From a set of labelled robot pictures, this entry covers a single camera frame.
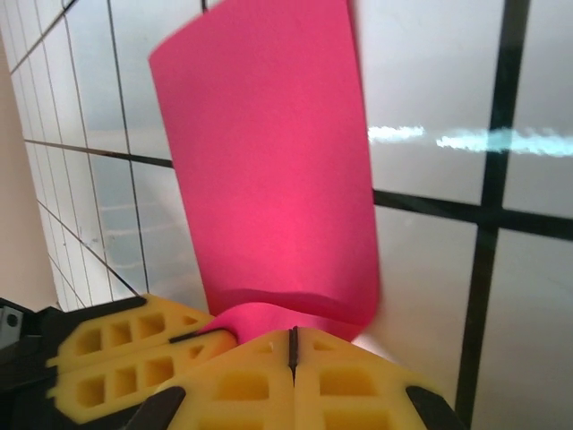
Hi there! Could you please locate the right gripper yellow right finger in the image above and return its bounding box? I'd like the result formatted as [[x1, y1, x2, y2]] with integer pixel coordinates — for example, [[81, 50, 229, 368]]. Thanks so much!
[[294, 326, 469, 430]]

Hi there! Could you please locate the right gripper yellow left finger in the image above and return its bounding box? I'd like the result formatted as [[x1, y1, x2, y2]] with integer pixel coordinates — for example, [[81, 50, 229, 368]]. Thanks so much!
[[129, 326, 296, 430]]

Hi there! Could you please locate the red cloth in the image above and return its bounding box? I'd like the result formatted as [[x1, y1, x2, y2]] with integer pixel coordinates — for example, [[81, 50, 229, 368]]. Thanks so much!
[[147, 0, 381, 348]]

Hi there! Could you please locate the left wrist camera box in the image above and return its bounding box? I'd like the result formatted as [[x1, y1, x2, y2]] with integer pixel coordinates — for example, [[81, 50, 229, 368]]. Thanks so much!
[[0, 304, 23, 346]]

